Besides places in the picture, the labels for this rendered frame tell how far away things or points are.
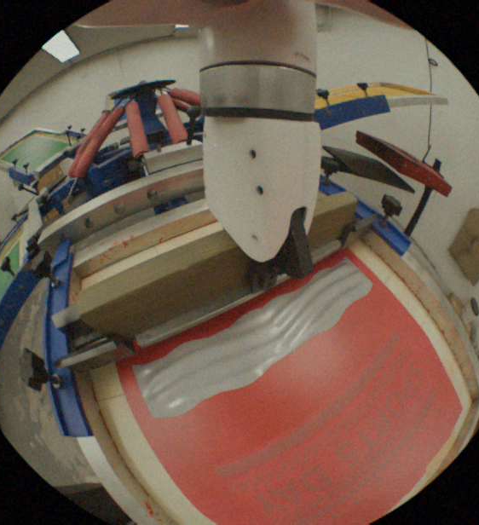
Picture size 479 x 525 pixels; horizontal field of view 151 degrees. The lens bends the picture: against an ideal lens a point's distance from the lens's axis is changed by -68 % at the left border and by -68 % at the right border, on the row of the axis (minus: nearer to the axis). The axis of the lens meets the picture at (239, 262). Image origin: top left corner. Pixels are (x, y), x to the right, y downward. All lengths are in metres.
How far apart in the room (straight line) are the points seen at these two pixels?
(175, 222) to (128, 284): 0.19
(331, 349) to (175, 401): 0.19
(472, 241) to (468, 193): 0.42
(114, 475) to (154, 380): 0.15
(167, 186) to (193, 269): 0.24
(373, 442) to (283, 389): 0.16
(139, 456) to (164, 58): 4.62
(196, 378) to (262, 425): 0.09
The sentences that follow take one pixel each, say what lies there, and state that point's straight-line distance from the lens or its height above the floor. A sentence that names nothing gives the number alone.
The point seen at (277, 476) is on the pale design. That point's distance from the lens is 0.25.
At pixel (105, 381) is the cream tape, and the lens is 0.28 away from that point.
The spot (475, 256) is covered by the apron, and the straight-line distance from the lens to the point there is 2.16.
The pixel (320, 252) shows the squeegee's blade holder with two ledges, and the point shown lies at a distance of 0.27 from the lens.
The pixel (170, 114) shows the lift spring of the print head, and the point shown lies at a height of 1.14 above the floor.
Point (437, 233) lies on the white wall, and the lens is 2.17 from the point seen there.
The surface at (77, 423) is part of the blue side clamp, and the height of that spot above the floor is 1.00.
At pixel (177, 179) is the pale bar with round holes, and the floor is 1.03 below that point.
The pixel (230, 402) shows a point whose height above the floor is 0.96.
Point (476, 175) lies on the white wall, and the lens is 2.11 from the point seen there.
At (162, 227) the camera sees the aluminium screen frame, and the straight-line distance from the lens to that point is 0.33.
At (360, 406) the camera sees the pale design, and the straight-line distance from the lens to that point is 0.26.
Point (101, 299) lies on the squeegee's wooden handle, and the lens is 0.17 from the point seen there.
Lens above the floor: 1.17
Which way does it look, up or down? 49 degrees down
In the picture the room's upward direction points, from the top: straight up
